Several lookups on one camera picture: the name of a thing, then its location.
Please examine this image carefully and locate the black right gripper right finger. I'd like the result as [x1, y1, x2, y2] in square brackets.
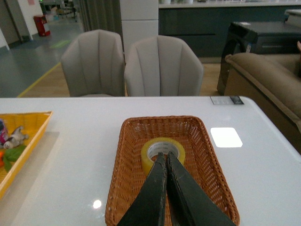
[166, 152, 234, 226]

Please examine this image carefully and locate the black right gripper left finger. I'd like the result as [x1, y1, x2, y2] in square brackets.
[118, 153, 167, 226]

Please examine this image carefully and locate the yellow clear tape roll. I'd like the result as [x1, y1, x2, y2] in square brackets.
[141, 137, 186, 176]

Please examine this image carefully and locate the brown wicker basket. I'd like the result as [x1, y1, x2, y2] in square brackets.
[105, 116, 240, 226]

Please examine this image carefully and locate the yellow woven basket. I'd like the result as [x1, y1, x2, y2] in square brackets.
[0, 111, 53, 197]

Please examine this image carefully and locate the table label sticker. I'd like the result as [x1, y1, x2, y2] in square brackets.
[210, 96, 244, 105]

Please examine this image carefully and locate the grey chair right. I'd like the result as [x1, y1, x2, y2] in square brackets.
[124, 35, 204, 97]

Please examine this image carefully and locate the grey chair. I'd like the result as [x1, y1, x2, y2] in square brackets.
[124, 35, 204, 97]
[61, 30, 125, 97]

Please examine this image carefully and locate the beige sofa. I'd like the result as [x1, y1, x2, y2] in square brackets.
[224, 53, 301, 150]

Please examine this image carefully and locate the small toy cow figure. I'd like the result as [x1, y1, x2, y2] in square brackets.
[3, 126, 29, 149]

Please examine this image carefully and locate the orange toy carrot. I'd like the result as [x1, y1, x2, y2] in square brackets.
[0, 145, 26, 172]

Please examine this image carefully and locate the grey chair left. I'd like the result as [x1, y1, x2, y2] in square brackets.
[61, 30, 125, 97]

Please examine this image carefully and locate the dark jam jar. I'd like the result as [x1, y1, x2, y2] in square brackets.
[0, 119, 9, 146]

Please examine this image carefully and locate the dark grey counter cabinet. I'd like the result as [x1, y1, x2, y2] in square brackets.
[158, 1, 301, 61]

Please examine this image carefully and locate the black side table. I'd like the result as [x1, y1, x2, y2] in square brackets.
[217, 22, 301, 95]

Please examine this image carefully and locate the white pillar cabinet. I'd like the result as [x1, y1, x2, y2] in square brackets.
[119, 0, 158, 56]

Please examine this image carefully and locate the red bin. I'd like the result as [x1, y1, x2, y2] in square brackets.
[33, 15, 51, 37]

